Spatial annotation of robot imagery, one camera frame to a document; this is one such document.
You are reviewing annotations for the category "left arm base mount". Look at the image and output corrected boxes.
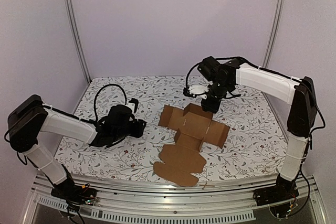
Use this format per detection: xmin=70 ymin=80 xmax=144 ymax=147
xmin=51 ymin=179 xmax=98 ymax=205

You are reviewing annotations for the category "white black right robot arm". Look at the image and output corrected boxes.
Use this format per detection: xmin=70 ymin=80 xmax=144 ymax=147
xmin=184 ymin=56 xmax=317 ymax=201

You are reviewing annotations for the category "brown cardboard box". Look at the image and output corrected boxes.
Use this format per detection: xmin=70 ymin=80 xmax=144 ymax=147
xmin=153 ymin=103 xmax=230 ymax=187

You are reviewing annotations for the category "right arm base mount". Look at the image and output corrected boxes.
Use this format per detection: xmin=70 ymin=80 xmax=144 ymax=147
xmin=253 ymin=183 xmax=299 ymax=219

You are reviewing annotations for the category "left aluminium frame post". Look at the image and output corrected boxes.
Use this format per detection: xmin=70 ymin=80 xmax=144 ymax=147
xmin=64 ymin=0 xmax=92 ymax=84

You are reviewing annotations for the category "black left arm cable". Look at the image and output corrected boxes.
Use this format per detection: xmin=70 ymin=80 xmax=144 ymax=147
xmin=93 ymin=84 xmax=129 ymax=124

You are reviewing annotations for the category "right aluminium frame post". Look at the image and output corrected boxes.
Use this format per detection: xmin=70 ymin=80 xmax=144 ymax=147
xmin=262 ymin=0 xmax=285 ymax=68

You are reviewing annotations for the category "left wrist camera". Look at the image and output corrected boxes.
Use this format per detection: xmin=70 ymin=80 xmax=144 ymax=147
xmin=126 ymin=98 xmax=139 ymax=113

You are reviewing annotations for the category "aluminium frame post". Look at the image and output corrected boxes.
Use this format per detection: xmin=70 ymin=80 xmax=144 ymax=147
xmin=64 ymin=0 xmax=92 ymax=84
xmin=262 ymin=0 xmax=285 ymax=68

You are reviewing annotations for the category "floral patterned table mat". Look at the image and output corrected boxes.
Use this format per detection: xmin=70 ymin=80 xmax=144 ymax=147
xmin=52 ymin=75 xmax=292 ymax=183

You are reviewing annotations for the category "small wooden cross stick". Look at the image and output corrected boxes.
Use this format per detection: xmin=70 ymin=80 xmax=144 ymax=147
xmin=199 ymin=182 xmax=215 ymax=190

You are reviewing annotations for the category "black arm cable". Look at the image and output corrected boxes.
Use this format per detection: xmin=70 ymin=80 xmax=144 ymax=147
xmin=185 ymin=62 xmax=204 ymax=91
xmin=93 ymin=84 xmax=129 ymax=124

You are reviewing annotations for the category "aluminium front rail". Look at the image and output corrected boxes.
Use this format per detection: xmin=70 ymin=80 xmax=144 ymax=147
xmin=25 ymin=174 xmax=326 ymax=224

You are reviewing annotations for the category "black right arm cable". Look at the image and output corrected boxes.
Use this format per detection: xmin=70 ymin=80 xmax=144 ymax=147
xmin=185 ymin=62 xmax=204 ymax=91

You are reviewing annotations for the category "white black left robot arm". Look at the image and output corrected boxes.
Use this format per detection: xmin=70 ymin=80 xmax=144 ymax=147
xmin=4 ymin=94 xmax=146 ymax=200

